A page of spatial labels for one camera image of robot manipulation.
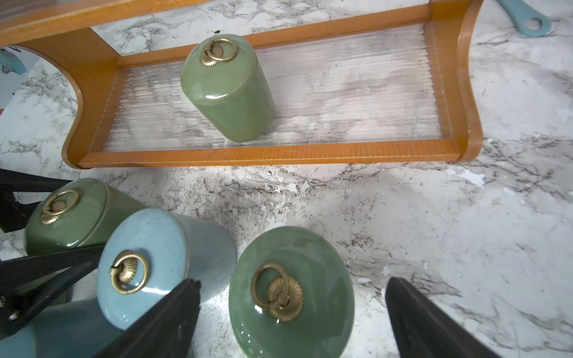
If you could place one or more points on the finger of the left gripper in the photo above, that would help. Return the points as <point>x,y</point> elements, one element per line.
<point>29,284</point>
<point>15,215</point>

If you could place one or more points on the light blue utensil handle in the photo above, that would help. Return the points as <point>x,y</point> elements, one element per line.
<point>528,21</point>

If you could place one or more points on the green canister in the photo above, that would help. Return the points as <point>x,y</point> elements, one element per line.
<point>80,214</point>
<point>224,80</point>
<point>291,296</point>

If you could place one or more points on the wooden three-tier shelf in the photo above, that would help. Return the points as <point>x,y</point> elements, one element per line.
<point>392,86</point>

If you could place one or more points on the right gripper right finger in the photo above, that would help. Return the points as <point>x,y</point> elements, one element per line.
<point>421,329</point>

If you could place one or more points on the blue canister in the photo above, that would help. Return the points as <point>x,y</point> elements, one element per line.
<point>75,329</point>
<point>151,252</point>

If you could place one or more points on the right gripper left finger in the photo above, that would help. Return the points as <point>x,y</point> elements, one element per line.
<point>166,330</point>

